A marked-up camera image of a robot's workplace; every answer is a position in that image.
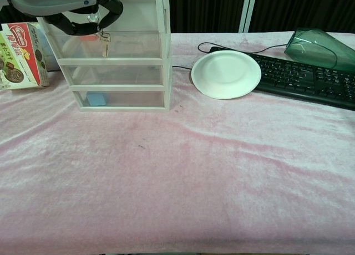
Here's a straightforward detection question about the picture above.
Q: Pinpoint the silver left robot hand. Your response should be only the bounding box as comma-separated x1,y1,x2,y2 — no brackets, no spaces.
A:
5,0,124,37

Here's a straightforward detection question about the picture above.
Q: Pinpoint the small metal key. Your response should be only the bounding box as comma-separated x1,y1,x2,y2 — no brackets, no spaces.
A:
97,29,112,58

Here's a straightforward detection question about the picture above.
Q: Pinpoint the metal hook on white base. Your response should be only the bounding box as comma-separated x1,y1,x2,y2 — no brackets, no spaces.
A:
86,14,101,32

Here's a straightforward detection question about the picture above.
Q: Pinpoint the clear plastic drawer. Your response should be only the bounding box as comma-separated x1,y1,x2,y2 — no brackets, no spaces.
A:
47,30,163,59
73,90,165,108
61,64,163,86

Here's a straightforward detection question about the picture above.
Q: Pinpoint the blue block inside drawer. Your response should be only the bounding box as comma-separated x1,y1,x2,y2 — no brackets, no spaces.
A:
87,93,108,107

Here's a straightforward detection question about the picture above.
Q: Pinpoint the white plastic drawer unit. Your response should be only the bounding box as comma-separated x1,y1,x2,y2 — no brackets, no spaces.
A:
35,0,173,113

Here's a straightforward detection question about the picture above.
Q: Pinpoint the red and green cookie box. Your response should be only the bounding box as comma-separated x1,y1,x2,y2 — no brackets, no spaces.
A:
0,22,50,91

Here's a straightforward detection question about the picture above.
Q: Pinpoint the white paper plate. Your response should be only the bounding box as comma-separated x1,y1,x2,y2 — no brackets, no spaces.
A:
190,50,262,100

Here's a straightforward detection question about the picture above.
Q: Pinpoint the pink plush tablecloth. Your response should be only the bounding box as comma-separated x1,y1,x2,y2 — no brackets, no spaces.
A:
0,32,355,253

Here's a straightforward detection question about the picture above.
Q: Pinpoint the black computer keyboard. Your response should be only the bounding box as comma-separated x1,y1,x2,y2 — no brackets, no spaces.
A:
208,46,355,111

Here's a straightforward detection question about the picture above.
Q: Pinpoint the green plastic spray bottle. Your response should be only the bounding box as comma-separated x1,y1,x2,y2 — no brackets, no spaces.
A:
284,28,355,74

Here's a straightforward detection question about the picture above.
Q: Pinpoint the thin black keyboard cable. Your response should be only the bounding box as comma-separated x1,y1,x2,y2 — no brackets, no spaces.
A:
171,42,290,72

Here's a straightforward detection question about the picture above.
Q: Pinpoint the white frame post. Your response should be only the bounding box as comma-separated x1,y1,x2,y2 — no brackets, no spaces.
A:
238,0,257,33

